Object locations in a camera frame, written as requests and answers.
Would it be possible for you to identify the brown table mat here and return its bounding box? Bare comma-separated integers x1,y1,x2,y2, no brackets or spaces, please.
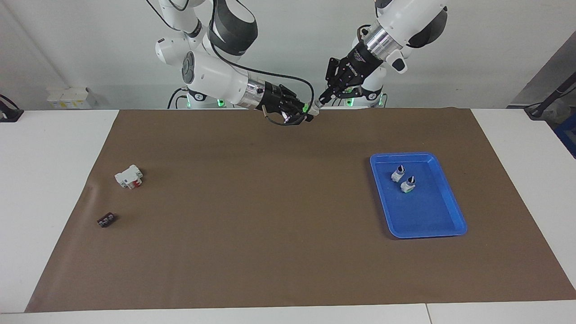
25,107,576,313

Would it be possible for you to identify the blue plastic tray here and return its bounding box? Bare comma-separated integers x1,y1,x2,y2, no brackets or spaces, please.
369,152,468,239

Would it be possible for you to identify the white circuit breaker red lever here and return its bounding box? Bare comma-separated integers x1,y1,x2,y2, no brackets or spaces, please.
114,165,144,190

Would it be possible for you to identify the black stand pole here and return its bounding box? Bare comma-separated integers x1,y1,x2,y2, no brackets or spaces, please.
524,72,576,119

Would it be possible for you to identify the white box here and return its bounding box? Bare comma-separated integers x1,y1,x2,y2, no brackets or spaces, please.
46,87,97,109

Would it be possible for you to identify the blue crate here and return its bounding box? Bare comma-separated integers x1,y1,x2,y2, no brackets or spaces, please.
553,115,576,159

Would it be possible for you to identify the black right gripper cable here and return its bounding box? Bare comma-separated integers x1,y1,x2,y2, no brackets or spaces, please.
209,0,315,126

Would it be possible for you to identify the black right base cable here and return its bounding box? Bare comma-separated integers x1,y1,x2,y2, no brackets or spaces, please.
167,87,189,109

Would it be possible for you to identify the black clamp mount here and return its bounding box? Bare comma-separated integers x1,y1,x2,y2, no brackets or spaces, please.
0,94,24,123

